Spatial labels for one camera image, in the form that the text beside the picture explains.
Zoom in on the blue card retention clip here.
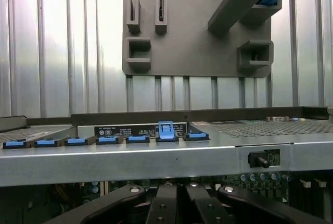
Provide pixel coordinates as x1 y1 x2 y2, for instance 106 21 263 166
95 134 123 145
126 134 151 144
33 138 62 148
183 131 209 141
64 136 92 146
3 138 27 149
156 120 180 143

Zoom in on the black chassis intrusion switch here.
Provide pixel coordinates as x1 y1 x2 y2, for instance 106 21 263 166
248 151 271 169

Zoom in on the grey parts rack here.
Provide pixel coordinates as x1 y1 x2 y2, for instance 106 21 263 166
121 0 294 78

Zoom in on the black open PC case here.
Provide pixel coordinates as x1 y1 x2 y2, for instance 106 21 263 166
0 106 333 224

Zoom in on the green motherboard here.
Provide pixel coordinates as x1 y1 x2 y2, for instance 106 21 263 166
52 173 333 209

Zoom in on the black RAM slot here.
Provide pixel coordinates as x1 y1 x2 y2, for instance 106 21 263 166
313 178 327 201
298 179 313 201

